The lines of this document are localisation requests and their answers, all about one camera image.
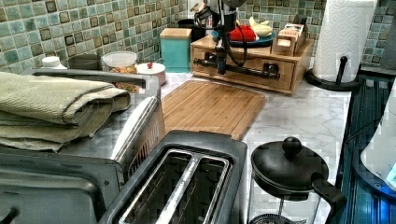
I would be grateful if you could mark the blue plate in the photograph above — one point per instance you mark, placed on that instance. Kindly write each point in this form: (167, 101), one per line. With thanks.
(260, 43)

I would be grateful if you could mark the white paper towel roll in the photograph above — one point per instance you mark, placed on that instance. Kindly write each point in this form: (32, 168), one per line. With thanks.
(343, 32)

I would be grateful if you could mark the black lid french press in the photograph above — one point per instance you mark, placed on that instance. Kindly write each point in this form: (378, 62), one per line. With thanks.
(298, 177)

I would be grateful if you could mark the wooden tea bag box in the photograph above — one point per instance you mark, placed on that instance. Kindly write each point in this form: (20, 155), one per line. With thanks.
(289, 40)

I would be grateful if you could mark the folded green towel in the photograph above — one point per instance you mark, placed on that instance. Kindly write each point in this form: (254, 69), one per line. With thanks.
(46, 113)

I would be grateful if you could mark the teal canister with wooden lid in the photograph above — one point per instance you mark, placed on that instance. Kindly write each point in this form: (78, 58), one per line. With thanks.
(176, 49)

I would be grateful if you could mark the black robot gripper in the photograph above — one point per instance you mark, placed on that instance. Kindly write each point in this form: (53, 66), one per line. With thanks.
(224, 22)

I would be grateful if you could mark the black paper towel holder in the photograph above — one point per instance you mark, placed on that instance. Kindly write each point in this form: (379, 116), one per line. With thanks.
(338, 84)

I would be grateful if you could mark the black two-slot toaster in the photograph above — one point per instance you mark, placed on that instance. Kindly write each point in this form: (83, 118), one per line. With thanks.
(188, 178)

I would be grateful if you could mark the banana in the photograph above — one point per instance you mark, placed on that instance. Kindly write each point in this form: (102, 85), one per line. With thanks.
(262, 29)

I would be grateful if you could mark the black utensil holder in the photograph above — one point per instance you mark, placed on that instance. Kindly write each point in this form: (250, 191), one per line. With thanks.
(196, 32)

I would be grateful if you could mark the dark grey container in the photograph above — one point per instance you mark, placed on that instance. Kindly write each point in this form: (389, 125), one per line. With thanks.
(85, 62)

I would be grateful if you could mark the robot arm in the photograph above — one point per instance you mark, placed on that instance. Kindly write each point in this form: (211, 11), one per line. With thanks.
(237, 4)

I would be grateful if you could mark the clear jar with snacks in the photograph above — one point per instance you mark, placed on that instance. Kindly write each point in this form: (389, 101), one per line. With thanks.
(121, 62)

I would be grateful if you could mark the red toy food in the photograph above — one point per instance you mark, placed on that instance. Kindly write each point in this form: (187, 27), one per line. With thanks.
(243, 33)

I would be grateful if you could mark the bamboo cutting board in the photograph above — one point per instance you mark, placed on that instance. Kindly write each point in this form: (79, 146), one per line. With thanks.
(211, 107)

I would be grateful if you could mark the white bottle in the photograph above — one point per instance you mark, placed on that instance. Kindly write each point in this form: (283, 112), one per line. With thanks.
(52, 62)

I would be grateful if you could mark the stainless toaster oven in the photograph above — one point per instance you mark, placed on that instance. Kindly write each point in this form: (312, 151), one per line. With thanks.
(77, 183)

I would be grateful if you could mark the white pot with red knob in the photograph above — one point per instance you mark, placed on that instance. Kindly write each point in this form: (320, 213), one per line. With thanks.
(154, 69)

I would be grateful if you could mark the wooden drawer cabinet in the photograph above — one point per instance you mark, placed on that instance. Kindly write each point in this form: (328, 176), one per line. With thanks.
(299, 59)

